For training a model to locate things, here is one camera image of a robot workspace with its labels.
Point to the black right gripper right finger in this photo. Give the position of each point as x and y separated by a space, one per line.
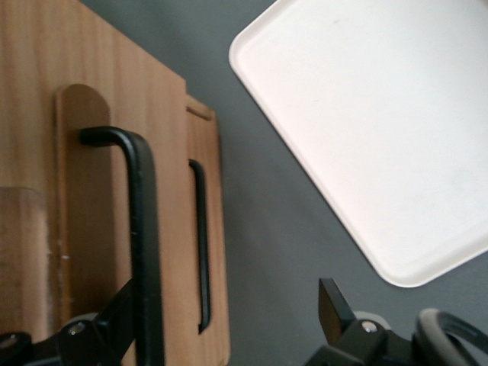
335 316

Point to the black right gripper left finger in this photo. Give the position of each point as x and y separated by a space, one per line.
106 331

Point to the wooden drawer front rounded plate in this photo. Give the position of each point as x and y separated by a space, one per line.
85 198

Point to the wooden drawer front plain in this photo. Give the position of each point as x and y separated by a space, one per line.
216 213

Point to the wooden drawer cabinet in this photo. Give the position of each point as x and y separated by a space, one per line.
34 95

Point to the white plastic tray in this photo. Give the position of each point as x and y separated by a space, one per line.
366 129

